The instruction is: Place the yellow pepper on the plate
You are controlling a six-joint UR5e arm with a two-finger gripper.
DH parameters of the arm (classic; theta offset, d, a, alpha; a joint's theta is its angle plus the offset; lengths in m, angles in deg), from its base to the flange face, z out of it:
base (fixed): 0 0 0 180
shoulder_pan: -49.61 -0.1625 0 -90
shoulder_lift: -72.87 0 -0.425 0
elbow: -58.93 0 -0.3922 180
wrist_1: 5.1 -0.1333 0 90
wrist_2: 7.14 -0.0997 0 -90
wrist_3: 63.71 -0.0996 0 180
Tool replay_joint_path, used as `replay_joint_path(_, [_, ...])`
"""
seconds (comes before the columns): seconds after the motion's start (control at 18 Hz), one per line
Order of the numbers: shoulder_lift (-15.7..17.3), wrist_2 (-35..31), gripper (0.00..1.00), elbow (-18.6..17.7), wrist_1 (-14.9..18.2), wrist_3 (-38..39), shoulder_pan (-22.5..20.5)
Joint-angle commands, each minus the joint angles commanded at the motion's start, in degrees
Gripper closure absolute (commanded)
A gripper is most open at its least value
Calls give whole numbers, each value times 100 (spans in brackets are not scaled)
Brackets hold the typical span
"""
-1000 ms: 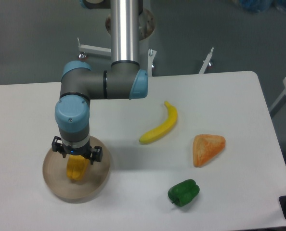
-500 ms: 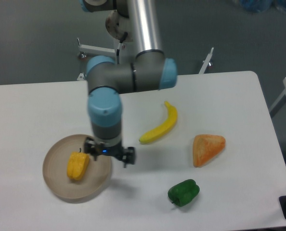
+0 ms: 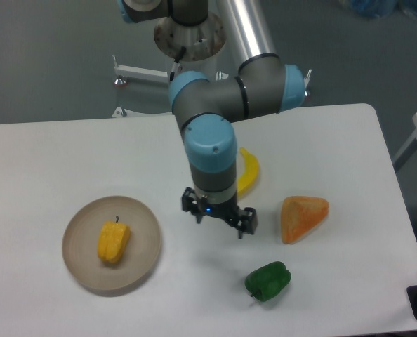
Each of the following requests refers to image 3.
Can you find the yellow toy banana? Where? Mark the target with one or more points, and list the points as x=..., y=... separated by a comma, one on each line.
x=251, y=172

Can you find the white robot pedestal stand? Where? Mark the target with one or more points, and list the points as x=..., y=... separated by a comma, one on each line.
x=222, y=64

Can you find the green toy bell pepper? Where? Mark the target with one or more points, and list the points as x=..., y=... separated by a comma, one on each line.
x=267, y=281

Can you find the blue plastic bag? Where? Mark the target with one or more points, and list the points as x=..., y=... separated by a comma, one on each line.
x=380, y=9

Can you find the beige round plate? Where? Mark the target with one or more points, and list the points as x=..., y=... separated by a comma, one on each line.
x=79, y=245

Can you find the yellow toy bell pepper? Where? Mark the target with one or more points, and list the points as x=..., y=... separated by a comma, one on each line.
x=112, y=240

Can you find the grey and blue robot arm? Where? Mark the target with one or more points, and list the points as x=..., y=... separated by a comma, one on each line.
x=211, y=149

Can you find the orange triangular toy sandwich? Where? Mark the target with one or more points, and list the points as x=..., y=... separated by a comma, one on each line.
x=300, y=214

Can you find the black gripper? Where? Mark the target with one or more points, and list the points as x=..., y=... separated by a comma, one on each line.
x=221, y=205

